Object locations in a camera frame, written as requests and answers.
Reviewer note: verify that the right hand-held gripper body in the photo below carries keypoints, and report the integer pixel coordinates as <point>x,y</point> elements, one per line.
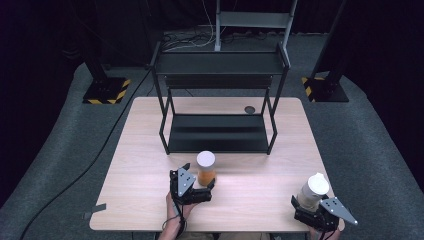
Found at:
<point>335,208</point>

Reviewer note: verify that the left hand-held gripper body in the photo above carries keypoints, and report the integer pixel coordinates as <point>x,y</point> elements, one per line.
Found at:
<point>185,181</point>

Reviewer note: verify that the orange powder jar white lid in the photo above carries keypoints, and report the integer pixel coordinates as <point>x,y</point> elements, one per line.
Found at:
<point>206,173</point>

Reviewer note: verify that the white plastic bottle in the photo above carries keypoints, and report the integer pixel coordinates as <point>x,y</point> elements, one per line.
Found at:
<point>313,191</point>

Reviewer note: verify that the black metal shelf rack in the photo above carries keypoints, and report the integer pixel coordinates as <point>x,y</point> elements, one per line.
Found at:
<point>218,133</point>

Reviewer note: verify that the person's right hand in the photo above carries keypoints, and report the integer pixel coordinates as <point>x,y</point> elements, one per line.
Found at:
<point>325,235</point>

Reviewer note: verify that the person's left hand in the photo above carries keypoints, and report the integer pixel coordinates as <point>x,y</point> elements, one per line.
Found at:
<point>175,211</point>

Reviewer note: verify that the grey round table grommet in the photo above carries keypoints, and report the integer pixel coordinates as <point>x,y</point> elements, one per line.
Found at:
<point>249,110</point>

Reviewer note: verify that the grey tape strip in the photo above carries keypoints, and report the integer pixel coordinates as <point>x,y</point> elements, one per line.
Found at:
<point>96,209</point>

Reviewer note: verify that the black stand hazard-striped base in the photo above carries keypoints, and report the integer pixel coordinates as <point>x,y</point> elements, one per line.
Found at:
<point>106,90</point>
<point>325,88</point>

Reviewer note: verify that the grey metal stand frame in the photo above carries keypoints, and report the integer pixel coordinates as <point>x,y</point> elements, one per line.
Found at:
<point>253,19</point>

